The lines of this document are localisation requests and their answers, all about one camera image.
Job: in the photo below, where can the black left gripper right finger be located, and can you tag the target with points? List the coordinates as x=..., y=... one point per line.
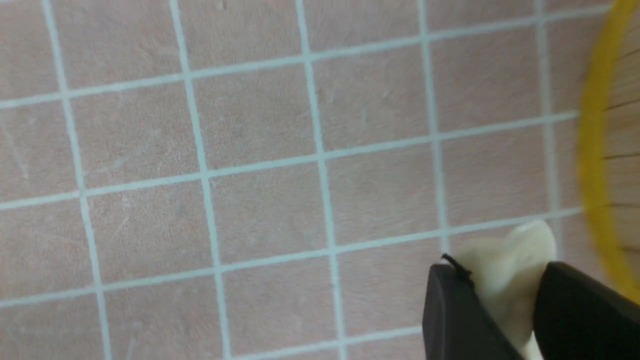
x=577, y=317

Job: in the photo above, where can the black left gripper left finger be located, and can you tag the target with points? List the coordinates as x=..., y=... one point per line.
x=455, y=324

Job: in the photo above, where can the pale dumpling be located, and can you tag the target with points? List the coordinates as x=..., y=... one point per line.
x=506, y=273

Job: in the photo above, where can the yellow-rimmed bamboo steamer tray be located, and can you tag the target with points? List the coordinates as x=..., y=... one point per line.
x=608, y=147

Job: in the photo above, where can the pink checked tablecloth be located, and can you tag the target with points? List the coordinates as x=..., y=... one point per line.
x=271, y=179

